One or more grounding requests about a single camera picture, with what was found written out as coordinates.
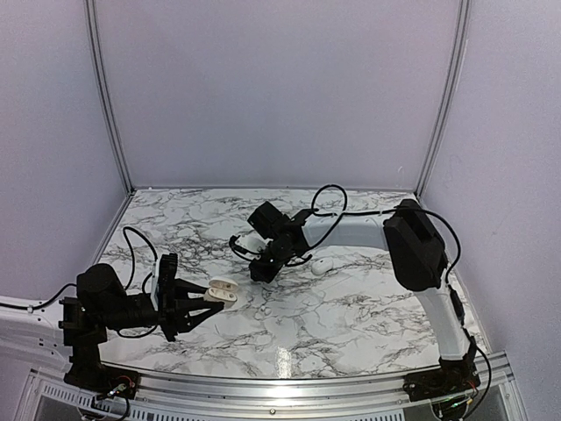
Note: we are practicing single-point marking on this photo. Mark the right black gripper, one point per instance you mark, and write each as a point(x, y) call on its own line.
point(264, 275)

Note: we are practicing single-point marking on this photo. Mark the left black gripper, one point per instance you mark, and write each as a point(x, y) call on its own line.
point(173, 311)

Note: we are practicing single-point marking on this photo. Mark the white earbud charging case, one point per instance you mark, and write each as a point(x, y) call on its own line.
point(222, 290)

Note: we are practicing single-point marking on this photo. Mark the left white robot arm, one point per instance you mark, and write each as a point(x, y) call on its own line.
point(69, 329)

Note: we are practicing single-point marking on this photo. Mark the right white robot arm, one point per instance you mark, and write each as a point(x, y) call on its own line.
point(416, 249)

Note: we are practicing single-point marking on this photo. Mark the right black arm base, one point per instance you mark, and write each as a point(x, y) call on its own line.
point(451, 377)

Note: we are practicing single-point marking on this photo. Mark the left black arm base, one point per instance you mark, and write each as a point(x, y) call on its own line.
point(88, 372)

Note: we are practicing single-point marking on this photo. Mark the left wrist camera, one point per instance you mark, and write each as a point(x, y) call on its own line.
point(154, 285)

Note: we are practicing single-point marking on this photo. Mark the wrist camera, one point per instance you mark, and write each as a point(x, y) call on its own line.
point(154, 285)
point(267, 221)

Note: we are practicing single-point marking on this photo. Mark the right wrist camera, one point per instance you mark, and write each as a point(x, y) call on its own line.
point(267, 221)

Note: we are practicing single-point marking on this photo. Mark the front aluminium rail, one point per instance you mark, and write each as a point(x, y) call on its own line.
point(167, 396)

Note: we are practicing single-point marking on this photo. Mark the left aluminium corner post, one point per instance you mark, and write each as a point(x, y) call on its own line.
point(103, 88)

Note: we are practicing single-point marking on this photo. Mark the aluminium corner post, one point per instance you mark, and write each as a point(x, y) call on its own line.
point(103, 88)
point(459, 43)

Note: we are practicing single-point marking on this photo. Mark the right aluminium corner post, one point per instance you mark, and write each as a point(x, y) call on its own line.
point(459, 43)

